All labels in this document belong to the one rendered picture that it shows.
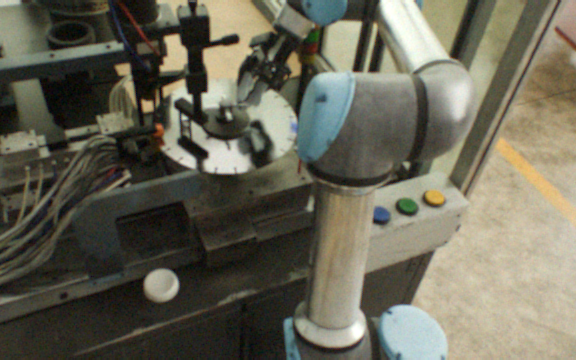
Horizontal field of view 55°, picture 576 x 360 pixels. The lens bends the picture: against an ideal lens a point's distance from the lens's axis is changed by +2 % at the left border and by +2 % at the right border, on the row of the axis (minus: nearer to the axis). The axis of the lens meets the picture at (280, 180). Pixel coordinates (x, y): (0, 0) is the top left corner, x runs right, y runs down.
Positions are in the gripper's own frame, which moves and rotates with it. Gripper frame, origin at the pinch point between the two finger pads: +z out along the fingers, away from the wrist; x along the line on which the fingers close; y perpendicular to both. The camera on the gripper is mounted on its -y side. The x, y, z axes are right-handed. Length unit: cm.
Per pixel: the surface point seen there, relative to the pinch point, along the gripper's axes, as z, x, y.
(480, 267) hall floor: 32, 134, -29
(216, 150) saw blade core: 8.4, -3.0, 10.0
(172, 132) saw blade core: 11.7, -11.4, 3.3
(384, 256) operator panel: 8.2, 36.8, 28.1
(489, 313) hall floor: 38, 131, -10
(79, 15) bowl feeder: 17, -35, -55
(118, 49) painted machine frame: 5.5, -26.8, -13.0
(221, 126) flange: 5.4, -2.6, 3.9
